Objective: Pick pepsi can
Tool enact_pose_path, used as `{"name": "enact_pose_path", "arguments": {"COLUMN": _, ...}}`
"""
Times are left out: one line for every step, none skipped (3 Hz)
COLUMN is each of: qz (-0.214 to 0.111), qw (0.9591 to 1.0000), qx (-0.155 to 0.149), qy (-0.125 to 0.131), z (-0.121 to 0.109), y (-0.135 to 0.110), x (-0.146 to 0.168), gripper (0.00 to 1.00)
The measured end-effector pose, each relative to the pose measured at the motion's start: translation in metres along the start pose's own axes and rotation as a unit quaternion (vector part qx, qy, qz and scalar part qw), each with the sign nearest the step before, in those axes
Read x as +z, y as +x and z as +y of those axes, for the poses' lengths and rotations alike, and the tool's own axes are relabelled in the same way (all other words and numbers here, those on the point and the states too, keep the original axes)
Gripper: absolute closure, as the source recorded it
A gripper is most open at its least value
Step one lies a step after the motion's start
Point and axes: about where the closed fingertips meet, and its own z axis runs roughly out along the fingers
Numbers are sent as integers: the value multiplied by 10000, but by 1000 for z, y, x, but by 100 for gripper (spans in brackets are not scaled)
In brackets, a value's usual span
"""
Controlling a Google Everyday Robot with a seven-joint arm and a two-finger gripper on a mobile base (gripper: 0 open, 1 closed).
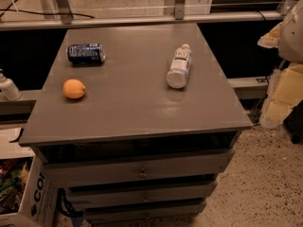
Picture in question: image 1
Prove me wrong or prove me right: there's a blue pepsi can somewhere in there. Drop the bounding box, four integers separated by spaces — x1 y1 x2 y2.
66 44 106 64

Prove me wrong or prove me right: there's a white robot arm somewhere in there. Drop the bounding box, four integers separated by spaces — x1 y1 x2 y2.
278 0 303 63

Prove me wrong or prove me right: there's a grey drawer cabinet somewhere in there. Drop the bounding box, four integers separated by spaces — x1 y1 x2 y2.
18 23 254 224

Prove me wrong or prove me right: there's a clear plastic water bottle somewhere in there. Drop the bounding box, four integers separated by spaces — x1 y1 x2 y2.
167 44 192 89

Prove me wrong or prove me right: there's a top grey drawer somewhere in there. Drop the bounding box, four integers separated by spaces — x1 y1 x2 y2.
45 149 235 188

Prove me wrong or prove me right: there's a grey drawer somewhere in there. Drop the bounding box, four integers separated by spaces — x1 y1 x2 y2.
45 149 235 188
67 181 217 210
84 199 205 224

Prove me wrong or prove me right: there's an orange fruit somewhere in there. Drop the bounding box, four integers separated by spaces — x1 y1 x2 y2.
62 79 85 99

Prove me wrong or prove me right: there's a middle grey drawer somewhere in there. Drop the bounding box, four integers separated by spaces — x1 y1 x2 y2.
67 181 217 210

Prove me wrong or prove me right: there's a bottom grey drawer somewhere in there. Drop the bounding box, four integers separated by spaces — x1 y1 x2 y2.
84 199 205 224

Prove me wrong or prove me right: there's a yellow foam padding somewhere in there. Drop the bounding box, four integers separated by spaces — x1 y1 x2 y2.
258 22 303 129

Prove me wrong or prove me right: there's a white cardboard box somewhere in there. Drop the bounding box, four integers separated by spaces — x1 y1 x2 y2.
0 157 58 227

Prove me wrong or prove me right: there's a black cable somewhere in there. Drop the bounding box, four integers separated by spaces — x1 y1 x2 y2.
0 0 96 20

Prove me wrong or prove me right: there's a metal rail frame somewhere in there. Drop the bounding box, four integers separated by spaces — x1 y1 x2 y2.
0 0 299 30

